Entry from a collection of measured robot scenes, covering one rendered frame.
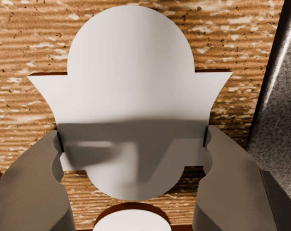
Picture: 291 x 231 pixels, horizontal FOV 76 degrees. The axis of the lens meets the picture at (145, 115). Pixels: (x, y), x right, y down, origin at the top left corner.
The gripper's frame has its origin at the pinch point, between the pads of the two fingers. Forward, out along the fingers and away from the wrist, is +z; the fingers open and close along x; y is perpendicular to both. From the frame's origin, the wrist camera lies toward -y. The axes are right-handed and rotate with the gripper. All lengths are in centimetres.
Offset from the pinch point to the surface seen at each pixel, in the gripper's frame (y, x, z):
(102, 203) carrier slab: 8.4, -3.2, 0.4
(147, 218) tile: 9.6, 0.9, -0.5
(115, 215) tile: 8.9, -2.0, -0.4
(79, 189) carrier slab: 6.4, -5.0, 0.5
